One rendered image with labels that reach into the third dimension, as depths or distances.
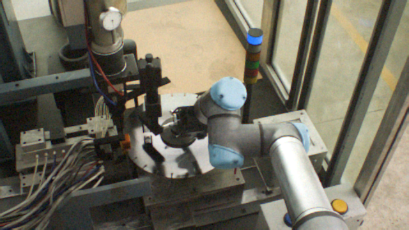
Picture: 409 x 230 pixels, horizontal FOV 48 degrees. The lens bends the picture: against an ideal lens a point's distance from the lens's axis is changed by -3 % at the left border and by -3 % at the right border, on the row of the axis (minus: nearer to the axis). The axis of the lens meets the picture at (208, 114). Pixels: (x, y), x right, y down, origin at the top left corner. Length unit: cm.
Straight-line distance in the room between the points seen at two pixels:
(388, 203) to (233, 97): 166
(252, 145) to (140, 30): 119
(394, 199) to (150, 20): 151
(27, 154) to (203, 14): 106
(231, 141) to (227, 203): 49
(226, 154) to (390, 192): 170
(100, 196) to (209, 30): 107
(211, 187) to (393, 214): 133
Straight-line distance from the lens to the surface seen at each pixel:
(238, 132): 102
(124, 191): 125
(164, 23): 213
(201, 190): 139
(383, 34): 110
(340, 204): 135
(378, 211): 251
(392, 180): 266
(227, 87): 102
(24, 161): 158
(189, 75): 186
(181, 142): 135
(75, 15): 112
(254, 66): 147
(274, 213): 131
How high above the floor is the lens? 200
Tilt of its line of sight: 47 degrees down
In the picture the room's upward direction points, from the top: 2 degrees clockwise
